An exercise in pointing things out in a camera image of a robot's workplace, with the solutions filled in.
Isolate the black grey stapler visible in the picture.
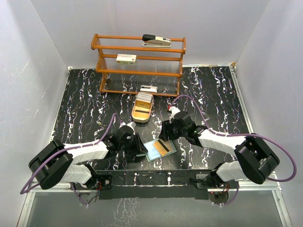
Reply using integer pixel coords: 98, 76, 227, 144
142, 34, 171, 48

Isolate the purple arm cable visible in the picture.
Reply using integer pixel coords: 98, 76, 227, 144
20, 113, 128, 206
170, 95, 297, 206

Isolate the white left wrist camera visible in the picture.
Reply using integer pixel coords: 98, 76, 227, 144
127, 122, 136, 131

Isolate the wooden three-tier shelf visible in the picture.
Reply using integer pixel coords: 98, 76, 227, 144
91, 34, 186, 97

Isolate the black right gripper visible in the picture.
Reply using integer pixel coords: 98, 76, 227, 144
159, 119, 187, 142

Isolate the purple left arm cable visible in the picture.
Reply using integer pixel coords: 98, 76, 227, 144
20, 113, 128, 206

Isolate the white red staples box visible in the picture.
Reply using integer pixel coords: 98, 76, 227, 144
116, 54, 137, 65

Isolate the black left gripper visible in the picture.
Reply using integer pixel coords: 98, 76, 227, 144
119, 132, 148, 155

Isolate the beige oval card tray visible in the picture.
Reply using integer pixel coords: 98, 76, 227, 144
132, 100, 153, 123

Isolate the brown gold credit card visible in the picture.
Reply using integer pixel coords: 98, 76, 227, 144
153, 140, 173, 157

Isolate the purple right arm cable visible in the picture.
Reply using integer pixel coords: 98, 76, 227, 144
170, 95, 297, 206

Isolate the mint green card holder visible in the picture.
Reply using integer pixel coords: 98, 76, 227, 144
136, 140, 177, 162

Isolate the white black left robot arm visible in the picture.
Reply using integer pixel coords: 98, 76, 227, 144
28, 123, 148, 190

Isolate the black front base bar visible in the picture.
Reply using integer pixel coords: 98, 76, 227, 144
97, 169, 210, 200

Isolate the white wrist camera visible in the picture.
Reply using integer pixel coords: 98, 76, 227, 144
168, 105, 180, 120
127, 122, 136, 131

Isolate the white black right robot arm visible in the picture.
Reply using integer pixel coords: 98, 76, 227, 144
159, 111, 280, 188

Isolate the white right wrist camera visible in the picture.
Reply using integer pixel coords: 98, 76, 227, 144
168, 105, 180, 120

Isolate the stack of credit cards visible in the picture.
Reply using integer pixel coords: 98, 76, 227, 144
135, 92, 153, 109

